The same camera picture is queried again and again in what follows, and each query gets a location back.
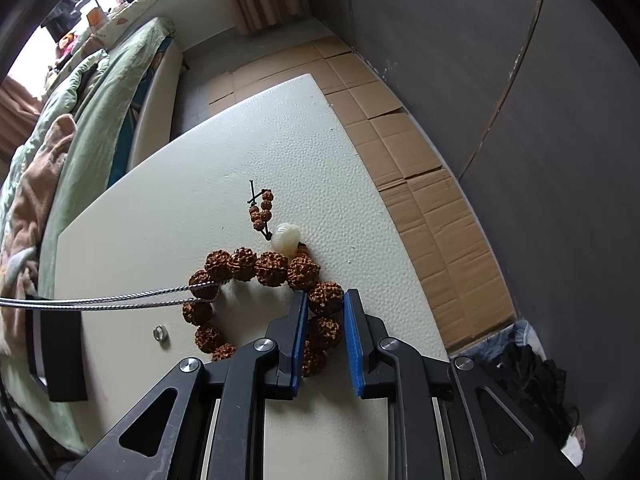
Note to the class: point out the pink fleece blanket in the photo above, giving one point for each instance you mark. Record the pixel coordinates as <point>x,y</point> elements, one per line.
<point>35,185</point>

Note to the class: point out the pink stuffed toy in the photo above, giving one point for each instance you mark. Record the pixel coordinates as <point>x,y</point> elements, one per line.
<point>67,42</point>

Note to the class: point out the bed with green sheet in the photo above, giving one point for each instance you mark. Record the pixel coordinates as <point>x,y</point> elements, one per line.
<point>105,110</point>

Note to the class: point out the orange paper bag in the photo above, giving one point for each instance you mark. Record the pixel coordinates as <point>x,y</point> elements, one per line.
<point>93,15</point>

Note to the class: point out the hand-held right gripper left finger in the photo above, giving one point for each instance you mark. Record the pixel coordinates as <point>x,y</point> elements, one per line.
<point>298,355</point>

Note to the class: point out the pile of dark clothes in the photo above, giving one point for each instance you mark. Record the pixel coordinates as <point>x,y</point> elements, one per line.
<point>525,385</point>

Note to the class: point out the white leather table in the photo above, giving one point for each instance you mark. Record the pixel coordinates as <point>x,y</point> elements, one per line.
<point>425,200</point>

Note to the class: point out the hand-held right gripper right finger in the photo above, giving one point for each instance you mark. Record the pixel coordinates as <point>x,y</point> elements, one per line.
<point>354,345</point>

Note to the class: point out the light green duvet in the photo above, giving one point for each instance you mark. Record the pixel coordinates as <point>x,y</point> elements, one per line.
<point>65,90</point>

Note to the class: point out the black jewelry box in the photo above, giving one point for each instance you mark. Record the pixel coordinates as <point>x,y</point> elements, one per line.
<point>62,360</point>

